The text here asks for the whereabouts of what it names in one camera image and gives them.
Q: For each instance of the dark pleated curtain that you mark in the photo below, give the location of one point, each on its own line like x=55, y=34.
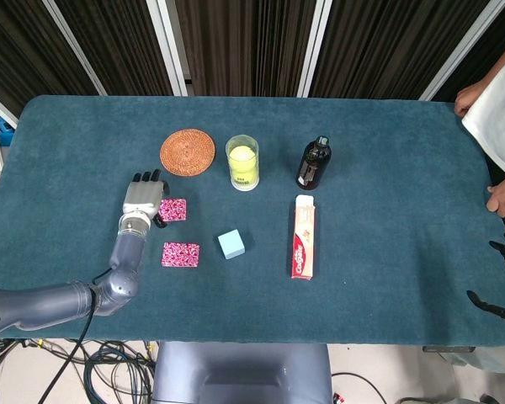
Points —
x=244, y=42

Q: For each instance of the light blue foam cube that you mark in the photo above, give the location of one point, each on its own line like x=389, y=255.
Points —
x=231, y=245

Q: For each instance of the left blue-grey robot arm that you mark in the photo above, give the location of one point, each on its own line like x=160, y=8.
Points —
x=46, y=301

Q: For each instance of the teal velvet table cloth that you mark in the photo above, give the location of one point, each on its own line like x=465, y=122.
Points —
x=362, y=252

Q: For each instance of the clear plastic cup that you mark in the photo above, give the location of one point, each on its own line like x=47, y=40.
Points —
x=242, y=183

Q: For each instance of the blue plastic object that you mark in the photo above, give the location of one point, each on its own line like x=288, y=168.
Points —
x=2, y=126

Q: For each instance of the round woven rattan coaster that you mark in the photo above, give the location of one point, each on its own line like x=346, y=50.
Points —
x=187, y=151

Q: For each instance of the red white toothpaste box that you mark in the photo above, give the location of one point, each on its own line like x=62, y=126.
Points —
x=304, y=244

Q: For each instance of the pink patterned rectangular block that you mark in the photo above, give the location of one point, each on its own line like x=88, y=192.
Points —
x=180, y=254
x=174, y=209

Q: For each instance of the person's hand at shirt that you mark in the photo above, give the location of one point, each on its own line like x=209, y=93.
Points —
x=467, y=99

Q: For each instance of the white frame post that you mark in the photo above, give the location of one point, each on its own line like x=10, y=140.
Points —
x=314, y=46
x=0, y=110
x=76, y=46
x=464, y=50
x=168, y=46

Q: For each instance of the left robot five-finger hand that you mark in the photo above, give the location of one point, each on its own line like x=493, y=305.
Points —
x=142, y=198

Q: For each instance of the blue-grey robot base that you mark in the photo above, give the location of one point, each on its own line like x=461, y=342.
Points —
x=240, y=370

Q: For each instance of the dark brown glass bottle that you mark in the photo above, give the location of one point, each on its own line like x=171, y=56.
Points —
x=313, y=162

